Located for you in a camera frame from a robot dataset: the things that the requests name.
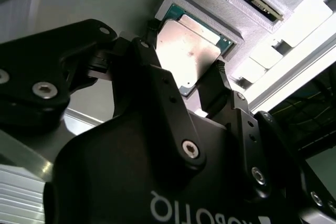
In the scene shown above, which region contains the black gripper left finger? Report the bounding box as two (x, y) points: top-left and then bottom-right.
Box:
(0, 18), (208, 179)

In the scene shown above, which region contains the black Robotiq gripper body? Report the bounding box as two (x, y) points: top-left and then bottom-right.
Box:
(43, 111), (301, 224)

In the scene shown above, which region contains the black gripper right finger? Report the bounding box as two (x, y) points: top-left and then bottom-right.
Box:
(198, 60), (287, 204)

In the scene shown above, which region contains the silver square CPU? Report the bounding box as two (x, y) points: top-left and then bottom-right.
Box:
(154, 3), (234, 97)

